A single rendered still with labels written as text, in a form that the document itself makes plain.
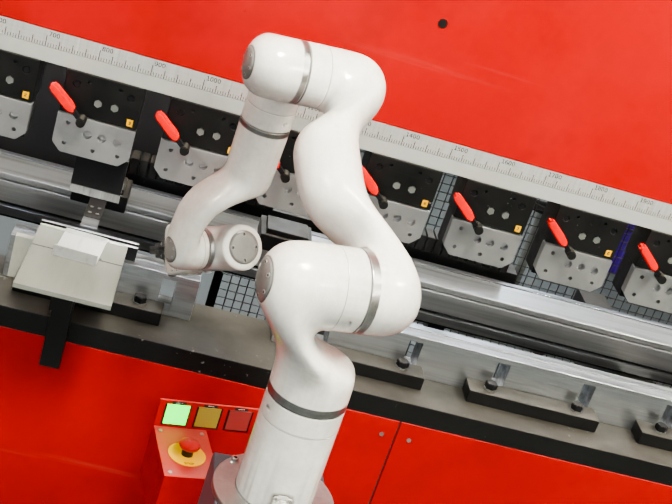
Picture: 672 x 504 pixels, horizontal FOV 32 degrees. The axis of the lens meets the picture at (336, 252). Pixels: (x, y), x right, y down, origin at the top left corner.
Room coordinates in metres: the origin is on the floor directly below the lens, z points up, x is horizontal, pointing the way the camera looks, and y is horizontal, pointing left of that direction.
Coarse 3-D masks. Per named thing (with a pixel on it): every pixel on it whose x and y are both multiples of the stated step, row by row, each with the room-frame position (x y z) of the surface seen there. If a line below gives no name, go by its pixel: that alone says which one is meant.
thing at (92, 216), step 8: (128, 184) 2.40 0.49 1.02; (72, 192) 2.31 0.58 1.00; (128, 192) 2.36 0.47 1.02; (80, 200) 2.31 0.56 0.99; (88, 200) 2.31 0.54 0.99; (96, 200) 2.30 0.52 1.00; (104, 200) 2.32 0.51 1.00; (120, 200) 2.32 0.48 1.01; (88, 208) 2.25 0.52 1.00; (96, 208) 2.26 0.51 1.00; (112, 208) 2.32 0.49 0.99; (120, 208) 2.33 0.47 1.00; (88, 216) 2.21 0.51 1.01; (96, 216) 2.23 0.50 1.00; (80, 224) 2.17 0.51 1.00; (88, 224) 2.18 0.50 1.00; (96, 224) 2.19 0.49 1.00
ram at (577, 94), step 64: (0, 0) 2.07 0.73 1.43; (64, 0) 2.08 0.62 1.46; (128, 0) 2.10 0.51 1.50; (192, 0) 2.12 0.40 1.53; (256, 0) 2.14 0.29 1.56; (320, 0) 2.16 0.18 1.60; (384, 0) 2.18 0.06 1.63; (448, 0) 2.20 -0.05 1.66; (512, 0) 2.22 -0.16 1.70; (576, 0) 2.24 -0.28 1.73; (640, 0) 2.26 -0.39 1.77; (64, 64) 2.09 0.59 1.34; (192, 64) 2.13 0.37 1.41; (384, 64) 2.19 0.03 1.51; (448, 64) 2.21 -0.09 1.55; (512, 64) 2.23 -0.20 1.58; (576, 64) 2.25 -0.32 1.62; (640, 64) 2.27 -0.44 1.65; (448, 128) 2.22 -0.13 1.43; (512, 128) 2.24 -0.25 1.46; (576, 128) 2.26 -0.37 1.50; (640, 128) 2.28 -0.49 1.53; (640, 192) 2.29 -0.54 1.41
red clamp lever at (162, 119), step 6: (156, 114) 2.08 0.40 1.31; (162, 114) 2.09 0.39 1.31; (162, 120) 2.08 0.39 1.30; (168, 120) 2.09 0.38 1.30; (162, 126) 2.08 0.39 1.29; (168, 126) 2.09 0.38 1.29; (174, 126) 2.10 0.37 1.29; (168, 132) 2.09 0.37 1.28; (174, 132) 2.09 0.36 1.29; (174, 138) 2.09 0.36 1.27; (180, 138) 2.11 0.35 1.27; (180, 144) 2.10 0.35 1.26; (186, 144) 2.11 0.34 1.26; (180, 150) 2.09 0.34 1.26; (186, 150) 2.09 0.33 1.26
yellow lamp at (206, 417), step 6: (204, 408) 1.93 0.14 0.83; (210, 408) 1.93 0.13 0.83; (198, 414) 1.93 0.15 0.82; (204, 414) 1.93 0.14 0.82; (210, 414) 1.93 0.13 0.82; (216, 414) 1.94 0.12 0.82; (198, 420) 1.93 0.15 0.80; (204, 420) 1.93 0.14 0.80; (210, 420) 1.94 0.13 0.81; (216, 420) 1.94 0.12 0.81; (198, 426) 1.93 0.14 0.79; (204, 426) 1.93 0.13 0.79; (210, 426) 1.94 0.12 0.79; (216, 426) 1.94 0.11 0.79
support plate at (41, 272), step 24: (48, 240) 2.06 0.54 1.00; (24, 264) 1.93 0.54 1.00; (48, 264) 1.96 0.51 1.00; (72, 264) 2.00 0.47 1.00; (96, 264) 2.03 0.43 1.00; (120, 264) 2.06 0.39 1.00; (24, 288) 1.86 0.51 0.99; (48, 288) 1.88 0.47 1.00; (72, 288) 1.90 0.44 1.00; (96, 288) 1.93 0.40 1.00
